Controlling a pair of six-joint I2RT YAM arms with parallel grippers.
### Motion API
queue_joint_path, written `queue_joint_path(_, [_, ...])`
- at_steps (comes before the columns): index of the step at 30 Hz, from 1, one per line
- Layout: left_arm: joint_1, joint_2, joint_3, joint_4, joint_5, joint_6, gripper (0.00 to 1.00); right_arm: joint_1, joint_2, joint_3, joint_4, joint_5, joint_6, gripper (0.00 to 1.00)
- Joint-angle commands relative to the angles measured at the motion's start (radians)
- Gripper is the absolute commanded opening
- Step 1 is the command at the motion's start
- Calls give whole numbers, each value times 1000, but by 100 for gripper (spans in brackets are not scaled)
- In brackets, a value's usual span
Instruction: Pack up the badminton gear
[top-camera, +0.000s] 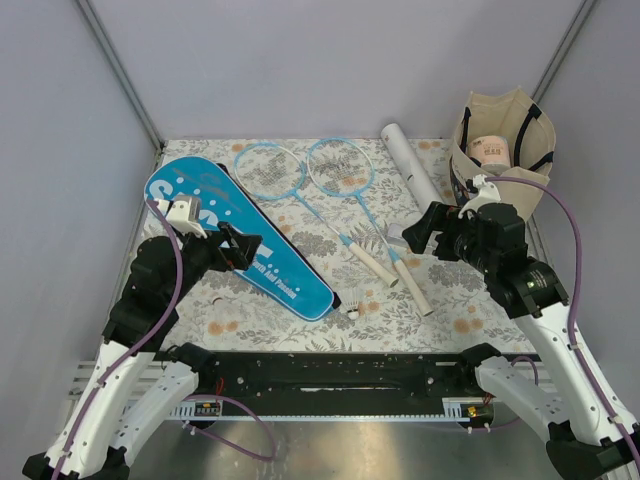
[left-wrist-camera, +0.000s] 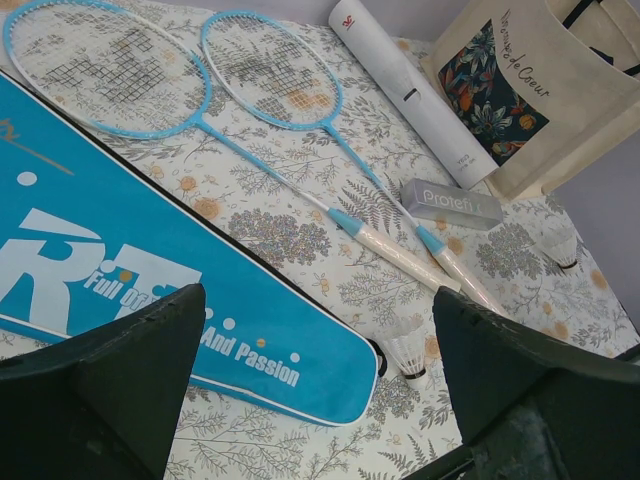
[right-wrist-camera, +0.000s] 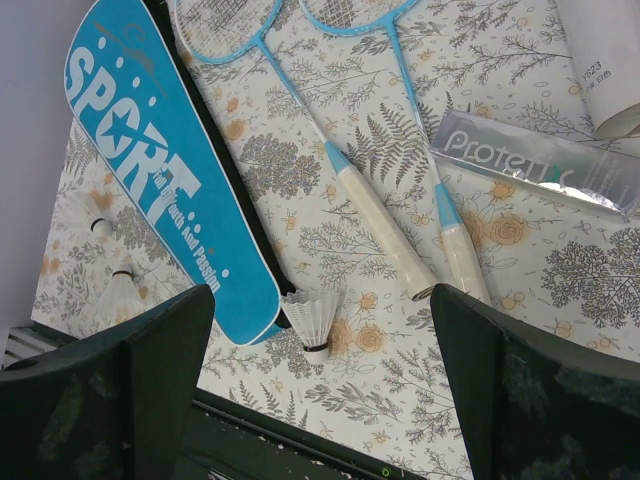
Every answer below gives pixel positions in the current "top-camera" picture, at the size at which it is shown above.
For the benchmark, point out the right blue badminton racket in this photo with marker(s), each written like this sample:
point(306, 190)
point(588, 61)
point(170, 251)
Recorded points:
point(341, 168)

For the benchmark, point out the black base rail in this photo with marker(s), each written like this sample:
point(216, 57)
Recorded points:
point(334, 386)

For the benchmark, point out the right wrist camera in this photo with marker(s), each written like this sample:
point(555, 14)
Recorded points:
point(487, 193)

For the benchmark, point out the white shuttlecock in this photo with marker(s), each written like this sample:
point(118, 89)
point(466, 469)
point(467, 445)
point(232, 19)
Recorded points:
point(352, 303)

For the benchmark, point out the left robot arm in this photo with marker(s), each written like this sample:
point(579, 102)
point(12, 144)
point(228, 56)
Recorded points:
point(104, 434)

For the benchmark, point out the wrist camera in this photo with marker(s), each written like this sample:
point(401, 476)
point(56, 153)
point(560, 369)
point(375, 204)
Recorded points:
point(182, 213)
point(487, 193)

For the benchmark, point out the blue badminton racket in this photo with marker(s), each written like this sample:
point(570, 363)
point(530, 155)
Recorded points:
point(341, 168)
point(271, 172)

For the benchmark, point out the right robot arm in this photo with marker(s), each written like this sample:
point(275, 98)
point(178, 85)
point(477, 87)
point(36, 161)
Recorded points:
point(586, 430)

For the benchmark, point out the left blue badminton racket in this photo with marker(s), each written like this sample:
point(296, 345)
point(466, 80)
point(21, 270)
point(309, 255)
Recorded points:
point(271, 172)

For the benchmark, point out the paper roll in tote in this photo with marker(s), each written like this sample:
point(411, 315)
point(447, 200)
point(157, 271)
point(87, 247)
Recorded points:
point(491, 153)

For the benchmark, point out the beige canvas tote bag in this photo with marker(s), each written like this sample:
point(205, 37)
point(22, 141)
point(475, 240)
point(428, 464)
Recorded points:
point(514, 117)

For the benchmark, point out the floral table mat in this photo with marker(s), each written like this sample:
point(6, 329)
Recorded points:
point(224, 312)

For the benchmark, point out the blue racket cover bag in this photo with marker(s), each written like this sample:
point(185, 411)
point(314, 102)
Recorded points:
point(278, 270)

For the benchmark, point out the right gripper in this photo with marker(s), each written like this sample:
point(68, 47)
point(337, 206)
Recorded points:
point(441, 218)

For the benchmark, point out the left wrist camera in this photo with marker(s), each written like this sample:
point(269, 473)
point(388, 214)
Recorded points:
point(182, 213)

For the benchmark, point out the white shuttlecock tube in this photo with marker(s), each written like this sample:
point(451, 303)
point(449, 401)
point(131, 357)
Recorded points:
point(414, 174)

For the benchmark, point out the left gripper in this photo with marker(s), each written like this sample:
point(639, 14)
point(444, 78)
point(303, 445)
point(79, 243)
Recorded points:
point(239, 254)

